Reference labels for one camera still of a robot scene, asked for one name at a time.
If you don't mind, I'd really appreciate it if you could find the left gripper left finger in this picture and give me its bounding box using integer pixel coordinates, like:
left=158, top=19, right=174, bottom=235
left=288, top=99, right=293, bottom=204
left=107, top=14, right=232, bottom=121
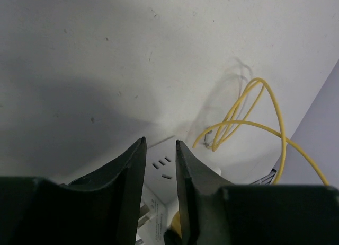
left=63, top=136, right=147, bottom=245

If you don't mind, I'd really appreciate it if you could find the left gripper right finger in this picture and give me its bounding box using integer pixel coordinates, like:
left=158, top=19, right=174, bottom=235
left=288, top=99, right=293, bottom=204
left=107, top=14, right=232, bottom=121
left=175, top=140, right=231, bottom=244

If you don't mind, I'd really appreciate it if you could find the white cube power socket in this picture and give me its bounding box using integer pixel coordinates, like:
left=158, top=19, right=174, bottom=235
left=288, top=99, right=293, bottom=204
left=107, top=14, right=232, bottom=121
left=135, top=141, right=223, bottom=245

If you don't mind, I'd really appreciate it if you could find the yellow USB cable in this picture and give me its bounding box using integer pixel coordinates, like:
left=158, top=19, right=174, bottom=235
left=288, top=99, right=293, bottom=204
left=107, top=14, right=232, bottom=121
left=191, top=77, right=330, bottom=186

